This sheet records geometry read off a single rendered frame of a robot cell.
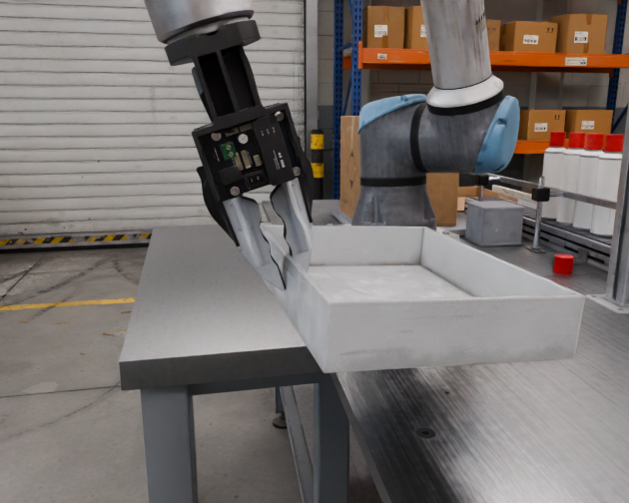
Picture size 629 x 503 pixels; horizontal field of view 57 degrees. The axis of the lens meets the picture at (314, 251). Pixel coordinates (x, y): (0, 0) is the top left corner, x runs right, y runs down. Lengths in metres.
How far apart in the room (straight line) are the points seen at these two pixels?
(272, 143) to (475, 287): 0.27
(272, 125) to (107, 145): 4.77
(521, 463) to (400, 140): 0.57
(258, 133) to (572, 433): 0.41
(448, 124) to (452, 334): 0.54
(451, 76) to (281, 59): 4.36
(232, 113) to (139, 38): 4.76
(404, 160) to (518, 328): 0.57
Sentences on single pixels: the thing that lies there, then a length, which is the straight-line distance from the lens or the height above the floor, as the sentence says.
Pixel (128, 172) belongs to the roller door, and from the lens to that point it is 5.19.
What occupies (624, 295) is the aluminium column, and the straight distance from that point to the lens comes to 1.02.
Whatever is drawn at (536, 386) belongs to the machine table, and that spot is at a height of 0.83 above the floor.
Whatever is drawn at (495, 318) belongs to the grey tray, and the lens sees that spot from 0.44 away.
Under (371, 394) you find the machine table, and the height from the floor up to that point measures 0.83.
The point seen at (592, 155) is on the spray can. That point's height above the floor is 1.04.
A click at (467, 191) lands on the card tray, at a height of 0.85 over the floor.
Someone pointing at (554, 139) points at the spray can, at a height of 1.07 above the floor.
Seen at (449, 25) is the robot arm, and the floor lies 1.24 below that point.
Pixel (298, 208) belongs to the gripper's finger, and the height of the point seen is 1.05.
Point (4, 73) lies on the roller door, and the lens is 5.31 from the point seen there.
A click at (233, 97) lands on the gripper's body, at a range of 0.42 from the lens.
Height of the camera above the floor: 1.12
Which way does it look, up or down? 13 degrees down
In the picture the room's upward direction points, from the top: straight up
